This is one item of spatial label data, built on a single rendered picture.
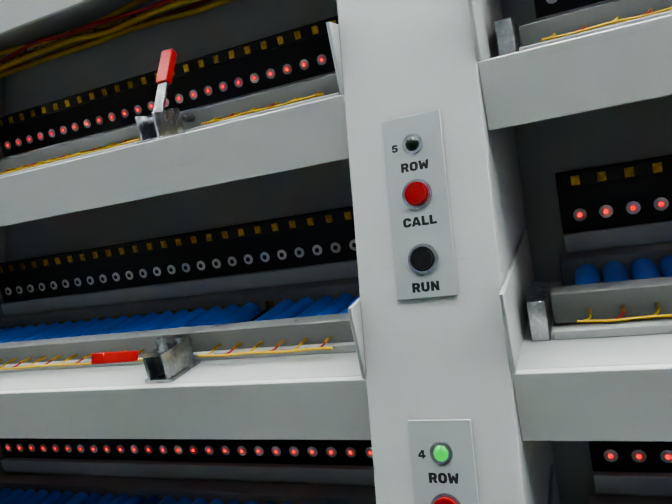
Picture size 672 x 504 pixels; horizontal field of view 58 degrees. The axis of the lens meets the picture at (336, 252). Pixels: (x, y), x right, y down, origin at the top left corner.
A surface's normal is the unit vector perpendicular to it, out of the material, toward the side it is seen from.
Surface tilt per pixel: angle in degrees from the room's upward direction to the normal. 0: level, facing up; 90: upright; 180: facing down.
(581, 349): 19
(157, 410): 109
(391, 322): 90
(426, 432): 90
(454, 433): 90
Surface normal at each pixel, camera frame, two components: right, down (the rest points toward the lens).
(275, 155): -0.36, 0.24
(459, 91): -0.41, -0.09
